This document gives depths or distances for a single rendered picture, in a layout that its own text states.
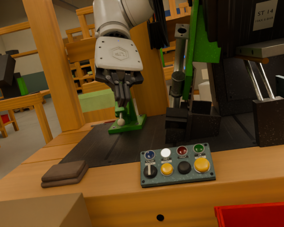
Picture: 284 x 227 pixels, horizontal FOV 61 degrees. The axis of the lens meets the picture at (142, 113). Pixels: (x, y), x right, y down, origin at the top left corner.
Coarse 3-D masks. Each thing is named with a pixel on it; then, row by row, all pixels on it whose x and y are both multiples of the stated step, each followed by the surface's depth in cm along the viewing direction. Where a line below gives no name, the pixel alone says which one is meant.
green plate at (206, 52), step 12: (192, 12) 61; (192, 24) 60; (204, 24) 61; (192, 36) 61; (204, 36) 62; (192, 48) 62; (204, 48) 63; (216, 48) 62; (192, 60) 64; (204, 60) 63; (216, 60) 63
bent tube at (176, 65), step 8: (176, 24) 71; (184, 24) 70; (176, 32) 69; (184, 32) 71; (176, 40) 72; (184, 40) 71; (176, 48) 75; (184, 48) 74; (176, 56) 77; (176, 64) 78; (176, 104) 72
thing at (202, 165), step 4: (196, 160) 48; (200, 160) 48; (204, 160) 47; (196, 164) 47; (200, 164) 47; (204, 164) 47; (208, 164) 47; (196, 168) 47; (200, 168) 47; (204, 168) 46; (208, 168) 47
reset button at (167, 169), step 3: (162, 165) 49; (165, 165) 49; (168, 165) 49; (171, 165) 49; (162, 168) 48; (165, 168) 48; (168, 168) 48; (171, 168) 48; (162, 171) 48; (165, 171) 48; (168, 171) 48; (171, 171) 48; (165, 174) 48; (168, 174) 48
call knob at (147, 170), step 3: (147, 165) 50; (150, 165) 50; (144, 168) 50; (147, 168) 49; (150, 168) 49; (153, 168) 49; (144, 171) 49; (147, 171) 49; (150, 171) 49; (153, 171) 49; (147, 174) 48; (150, 174) 48; (153, 174) 49
